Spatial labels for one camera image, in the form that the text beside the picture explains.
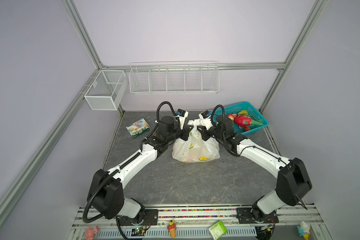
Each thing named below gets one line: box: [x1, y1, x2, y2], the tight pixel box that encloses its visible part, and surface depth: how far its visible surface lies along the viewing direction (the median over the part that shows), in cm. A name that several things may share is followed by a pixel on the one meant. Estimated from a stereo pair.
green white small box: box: [208, 220, 228, 240], surface depth 70 cm
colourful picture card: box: [126, 118, 151, 139], surface depth 106 cm
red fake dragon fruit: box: [234, 114, 264, 127], surface depth 107 cm
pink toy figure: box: [85, 225, 99, 240], surface depth 69 cm
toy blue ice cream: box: [297, 221, 311, 240], surface depth 69 cm
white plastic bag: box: [171, 119, 221, 163], surface depth 85 cm
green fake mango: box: [238, 110, 249, 116], surface depth 114 cm
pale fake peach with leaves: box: [227, 113, 238, 121], surface depth 111 cm
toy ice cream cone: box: [167, 219, 177, 239], surface depth 71 cm
